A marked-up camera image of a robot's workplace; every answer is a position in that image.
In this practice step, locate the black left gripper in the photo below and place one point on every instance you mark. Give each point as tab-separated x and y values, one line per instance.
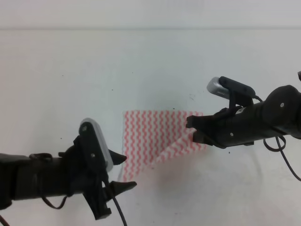
73	179

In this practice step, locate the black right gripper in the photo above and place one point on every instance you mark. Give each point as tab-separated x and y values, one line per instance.
226	131

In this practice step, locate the pink white wavy towel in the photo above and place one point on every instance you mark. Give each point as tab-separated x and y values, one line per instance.
153	136

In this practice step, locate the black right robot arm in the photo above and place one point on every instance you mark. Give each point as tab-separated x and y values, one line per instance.
281	111

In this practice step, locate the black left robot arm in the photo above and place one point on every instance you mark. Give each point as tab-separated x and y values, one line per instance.
41	176

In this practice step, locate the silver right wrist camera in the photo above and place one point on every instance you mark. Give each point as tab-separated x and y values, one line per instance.
237	93

